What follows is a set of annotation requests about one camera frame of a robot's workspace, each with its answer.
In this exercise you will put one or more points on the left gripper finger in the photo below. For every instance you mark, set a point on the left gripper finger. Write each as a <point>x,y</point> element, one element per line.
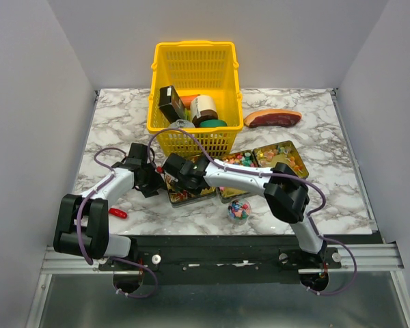
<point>157,183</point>
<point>145,189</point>

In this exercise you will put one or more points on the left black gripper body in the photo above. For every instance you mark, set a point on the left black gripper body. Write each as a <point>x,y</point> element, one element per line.
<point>149,169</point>

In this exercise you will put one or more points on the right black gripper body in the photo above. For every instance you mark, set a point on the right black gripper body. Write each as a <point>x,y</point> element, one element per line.
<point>182,182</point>

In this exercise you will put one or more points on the gold candy tin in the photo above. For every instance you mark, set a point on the gold candy tin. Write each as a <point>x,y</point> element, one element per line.
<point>282,152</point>
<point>179,198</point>
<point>244,158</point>

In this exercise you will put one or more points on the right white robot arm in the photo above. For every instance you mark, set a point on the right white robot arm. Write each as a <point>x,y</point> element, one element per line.
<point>291,199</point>

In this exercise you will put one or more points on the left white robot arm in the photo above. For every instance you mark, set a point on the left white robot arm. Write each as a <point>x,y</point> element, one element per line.
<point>82,227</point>

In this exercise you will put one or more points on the red small object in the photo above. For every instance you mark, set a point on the red small object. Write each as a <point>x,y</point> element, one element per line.
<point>118,213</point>

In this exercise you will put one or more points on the clear plastic jar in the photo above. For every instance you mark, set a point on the clear plastic jar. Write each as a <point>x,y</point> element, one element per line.
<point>239,211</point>

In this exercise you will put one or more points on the white brown jar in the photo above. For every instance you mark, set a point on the white brown jar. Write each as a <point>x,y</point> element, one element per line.
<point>203,108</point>

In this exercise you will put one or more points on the orange carrot toy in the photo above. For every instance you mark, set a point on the orange carrot toy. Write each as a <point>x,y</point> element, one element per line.
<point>188,99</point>

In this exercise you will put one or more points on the black box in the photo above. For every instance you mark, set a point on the black box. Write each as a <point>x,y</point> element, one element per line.
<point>170,104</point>

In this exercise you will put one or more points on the yellow plastic basket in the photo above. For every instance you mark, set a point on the yellow plastic basket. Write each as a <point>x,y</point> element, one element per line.
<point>197,67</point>

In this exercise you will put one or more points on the toy meat slice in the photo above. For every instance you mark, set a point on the toy meat slice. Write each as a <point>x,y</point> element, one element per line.
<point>272,117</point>

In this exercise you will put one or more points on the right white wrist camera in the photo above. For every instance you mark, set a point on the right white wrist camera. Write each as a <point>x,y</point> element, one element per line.
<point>170,178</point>

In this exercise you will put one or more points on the black base frame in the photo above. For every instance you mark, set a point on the black base frame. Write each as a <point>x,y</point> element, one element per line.
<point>251,259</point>

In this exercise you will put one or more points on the aluminium rail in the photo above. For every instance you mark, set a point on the aluminium rail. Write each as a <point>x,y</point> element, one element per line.
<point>369,258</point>

